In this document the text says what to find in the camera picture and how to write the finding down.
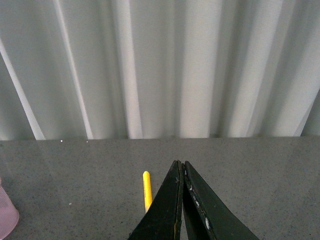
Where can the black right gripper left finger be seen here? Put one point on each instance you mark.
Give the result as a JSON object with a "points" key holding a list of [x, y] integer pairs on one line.
{"points": [[163, 220]]}

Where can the white pleated curtain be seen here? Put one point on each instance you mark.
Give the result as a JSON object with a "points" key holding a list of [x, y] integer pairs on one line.
{"points": [[149, 69]]}

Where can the yellow highlighter pen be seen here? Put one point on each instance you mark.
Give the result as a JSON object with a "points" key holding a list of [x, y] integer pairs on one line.
{"points": [[147, 190]]}

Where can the pink mesh pen cup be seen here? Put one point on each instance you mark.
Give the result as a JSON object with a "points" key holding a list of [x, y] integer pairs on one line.
{"points": [[9, 215]]}

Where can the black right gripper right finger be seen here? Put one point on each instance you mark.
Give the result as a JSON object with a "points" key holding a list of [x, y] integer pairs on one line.
{"points": [[206, 216]]}

